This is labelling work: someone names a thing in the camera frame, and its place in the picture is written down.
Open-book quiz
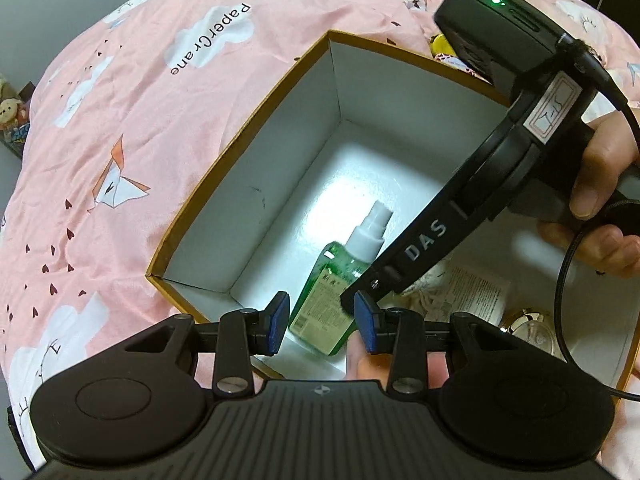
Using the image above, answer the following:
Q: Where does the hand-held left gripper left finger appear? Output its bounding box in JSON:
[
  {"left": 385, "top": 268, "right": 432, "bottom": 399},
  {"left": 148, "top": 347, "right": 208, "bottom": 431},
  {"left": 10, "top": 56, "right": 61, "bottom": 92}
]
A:
[{"left": 117, "top": 291, "right": 292, "bottom": 402}]

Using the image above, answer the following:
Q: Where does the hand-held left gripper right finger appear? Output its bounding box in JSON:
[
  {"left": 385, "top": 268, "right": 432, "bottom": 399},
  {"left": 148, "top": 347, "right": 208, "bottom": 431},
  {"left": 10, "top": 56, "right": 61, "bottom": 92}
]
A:
[{"left": 353, "top": 291, "right": 521, "bottom": 402}]

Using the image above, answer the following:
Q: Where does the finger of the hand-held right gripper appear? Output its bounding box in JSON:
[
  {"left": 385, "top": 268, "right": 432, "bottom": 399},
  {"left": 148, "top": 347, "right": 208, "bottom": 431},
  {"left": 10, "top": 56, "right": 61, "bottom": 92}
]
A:
[{"left": 340, "top": 267, "right": 401, "bottom": 316}]

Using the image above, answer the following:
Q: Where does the green spray bottle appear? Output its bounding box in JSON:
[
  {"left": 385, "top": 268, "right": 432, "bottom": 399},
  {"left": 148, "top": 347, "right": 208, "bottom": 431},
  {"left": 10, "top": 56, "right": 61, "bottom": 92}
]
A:
[{"left": 289, "top": 200, "right": 393, "bottom": 357}]

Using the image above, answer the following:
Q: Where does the white knitted item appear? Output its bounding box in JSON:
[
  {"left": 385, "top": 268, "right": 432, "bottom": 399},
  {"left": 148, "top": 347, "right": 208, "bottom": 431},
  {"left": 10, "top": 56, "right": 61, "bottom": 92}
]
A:
[{"left": 400, "top": 259, "right": 452, "bottom": 312}]

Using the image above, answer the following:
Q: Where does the white paper leaflet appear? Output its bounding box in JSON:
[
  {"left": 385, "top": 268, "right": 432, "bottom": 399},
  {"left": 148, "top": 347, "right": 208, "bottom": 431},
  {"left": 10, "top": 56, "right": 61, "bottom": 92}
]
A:
[{"left": 440, "top": 265, "right": 512, "bottom": 332}]

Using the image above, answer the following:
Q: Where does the round gold-rimmed tin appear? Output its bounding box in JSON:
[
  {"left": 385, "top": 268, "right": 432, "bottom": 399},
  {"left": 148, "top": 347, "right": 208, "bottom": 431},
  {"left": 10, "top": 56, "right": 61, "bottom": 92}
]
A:
[{"left": 500, "top": 307, "right": 568, "bottom": 359}]

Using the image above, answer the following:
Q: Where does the white cardboard box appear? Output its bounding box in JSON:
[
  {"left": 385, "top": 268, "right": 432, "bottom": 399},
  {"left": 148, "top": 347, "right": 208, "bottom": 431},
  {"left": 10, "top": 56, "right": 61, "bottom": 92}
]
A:
[{"left": 145, "top": 30, "right": 640, "bottom": 397}]

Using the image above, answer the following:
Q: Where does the person's right hand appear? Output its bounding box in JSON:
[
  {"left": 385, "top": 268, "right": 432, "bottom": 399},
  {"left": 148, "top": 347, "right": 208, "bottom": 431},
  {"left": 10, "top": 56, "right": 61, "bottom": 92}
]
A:
[{"left": 537, "top": 110, "right": 640, "bottom": 279}]

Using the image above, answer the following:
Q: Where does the red white patterned packet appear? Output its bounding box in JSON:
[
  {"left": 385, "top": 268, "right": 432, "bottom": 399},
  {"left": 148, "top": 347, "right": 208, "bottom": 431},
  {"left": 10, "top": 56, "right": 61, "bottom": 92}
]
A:
[{"left": 442, "top": 55, "right": 493, "bottom": 82}]

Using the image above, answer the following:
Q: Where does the yellow bulb-shaped toy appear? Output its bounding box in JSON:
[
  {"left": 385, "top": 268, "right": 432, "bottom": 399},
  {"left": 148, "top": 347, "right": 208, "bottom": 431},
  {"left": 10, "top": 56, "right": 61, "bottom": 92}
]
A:
[{"left": 430, "top": 34, "right": 457, "bottom": 57}]

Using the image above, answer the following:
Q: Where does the pink printed blanket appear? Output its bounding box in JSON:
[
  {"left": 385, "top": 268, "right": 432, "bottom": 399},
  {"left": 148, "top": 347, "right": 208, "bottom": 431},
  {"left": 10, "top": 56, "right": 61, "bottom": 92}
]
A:
[{"left": 0, "top": 0, "right": 640, "bottom": 480}]

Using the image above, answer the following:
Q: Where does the small teddy bear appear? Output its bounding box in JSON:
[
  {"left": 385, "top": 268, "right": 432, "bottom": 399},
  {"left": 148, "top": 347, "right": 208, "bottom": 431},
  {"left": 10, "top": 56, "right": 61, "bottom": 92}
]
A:
[{"left": 0, "top": 72, "right": 36, "bottom": 157}]

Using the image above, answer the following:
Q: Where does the black cable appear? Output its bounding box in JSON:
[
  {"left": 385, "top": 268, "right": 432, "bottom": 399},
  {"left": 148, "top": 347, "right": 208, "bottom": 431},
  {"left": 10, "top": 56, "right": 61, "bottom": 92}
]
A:
[{"left": 555, "top": 40, "right": 640, "bottom": 402}]

